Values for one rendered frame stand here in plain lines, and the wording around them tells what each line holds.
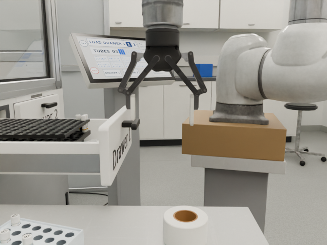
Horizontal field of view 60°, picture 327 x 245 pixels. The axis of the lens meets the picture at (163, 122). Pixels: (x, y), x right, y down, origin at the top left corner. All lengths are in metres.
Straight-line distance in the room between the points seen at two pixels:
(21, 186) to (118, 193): 0.80
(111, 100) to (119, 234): 1.11
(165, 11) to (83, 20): 1.76
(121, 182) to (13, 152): 1.12
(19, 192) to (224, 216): 0.63
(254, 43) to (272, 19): 3.49
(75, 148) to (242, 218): 0.33
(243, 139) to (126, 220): 0.47
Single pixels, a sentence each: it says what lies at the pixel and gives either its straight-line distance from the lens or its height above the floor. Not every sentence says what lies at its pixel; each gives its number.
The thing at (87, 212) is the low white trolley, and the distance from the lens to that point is 0.58.
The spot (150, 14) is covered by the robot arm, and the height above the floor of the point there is 1.14.
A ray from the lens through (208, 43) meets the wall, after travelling 4.43.
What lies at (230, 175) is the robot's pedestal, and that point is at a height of 0.69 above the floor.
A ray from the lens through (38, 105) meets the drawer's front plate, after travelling 1.01.
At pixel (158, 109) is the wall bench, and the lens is 3.62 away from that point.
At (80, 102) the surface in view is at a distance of 2.35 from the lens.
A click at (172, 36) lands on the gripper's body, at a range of 0.62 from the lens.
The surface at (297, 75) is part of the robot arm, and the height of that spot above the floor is 1.01.
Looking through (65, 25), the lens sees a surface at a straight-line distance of 2.37.
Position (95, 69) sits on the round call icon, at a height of 1.02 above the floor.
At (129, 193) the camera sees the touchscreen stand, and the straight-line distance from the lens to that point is 1.71.
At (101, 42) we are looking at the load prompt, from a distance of 1.55.
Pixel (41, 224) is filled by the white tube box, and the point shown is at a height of 0.80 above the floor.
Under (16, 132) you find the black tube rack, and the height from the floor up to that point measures 0.90.
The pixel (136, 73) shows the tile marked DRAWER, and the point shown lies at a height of 1.00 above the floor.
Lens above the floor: 1.03
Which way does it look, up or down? 11 degrees down
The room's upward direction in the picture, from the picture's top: straight up
